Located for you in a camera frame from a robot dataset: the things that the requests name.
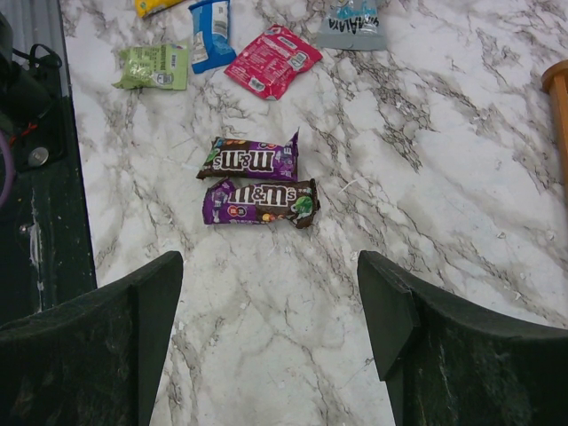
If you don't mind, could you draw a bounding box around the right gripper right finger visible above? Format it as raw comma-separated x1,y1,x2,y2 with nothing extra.
357,251,567,425

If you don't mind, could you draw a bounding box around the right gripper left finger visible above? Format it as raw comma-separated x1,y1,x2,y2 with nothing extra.
1,251,183,425

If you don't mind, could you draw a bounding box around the pink snack packet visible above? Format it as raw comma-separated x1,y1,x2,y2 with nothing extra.
225,24,322,100

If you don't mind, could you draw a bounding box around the purple m&m's packet right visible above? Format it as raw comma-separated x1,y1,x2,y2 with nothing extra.
202,177,320,229

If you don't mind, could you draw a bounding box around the purple m&m's packet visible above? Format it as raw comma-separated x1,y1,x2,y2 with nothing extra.
202,177,320,229
196,130,299,182

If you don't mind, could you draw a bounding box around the purple m&m's packet left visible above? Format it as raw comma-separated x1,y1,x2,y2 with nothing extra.
196,130,299,182

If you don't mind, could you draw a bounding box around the green snack packet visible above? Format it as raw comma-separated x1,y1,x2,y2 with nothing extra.
113,43,189,91

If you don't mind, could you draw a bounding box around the wooden shelf rack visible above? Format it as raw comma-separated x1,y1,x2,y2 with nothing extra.
541,59,568,193

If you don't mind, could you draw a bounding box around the grey blue snack packet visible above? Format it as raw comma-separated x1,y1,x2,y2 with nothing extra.
317,0,387,51

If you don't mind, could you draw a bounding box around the yellow m&m's packet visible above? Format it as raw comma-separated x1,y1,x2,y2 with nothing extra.
134,0,184,19

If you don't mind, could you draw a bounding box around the blue white snack bar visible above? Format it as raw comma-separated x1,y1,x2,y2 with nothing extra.
188,0,236,75

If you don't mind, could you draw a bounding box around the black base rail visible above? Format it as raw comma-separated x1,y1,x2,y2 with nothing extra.
1,11,96,323

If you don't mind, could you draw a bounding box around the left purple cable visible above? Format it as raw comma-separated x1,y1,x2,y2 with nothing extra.
0,132,12,209

